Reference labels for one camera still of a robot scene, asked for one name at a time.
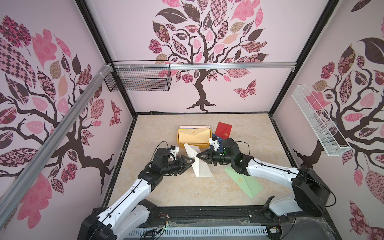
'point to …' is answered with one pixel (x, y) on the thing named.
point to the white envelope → (200, 167)
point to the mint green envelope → (251, 186)
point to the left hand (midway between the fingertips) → (192, 166)
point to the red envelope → (223, 130)
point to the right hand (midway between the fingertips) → (195, 158)
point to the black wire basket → (122, 80)
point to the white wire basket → (329, 138)
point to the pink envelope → (188, 127)
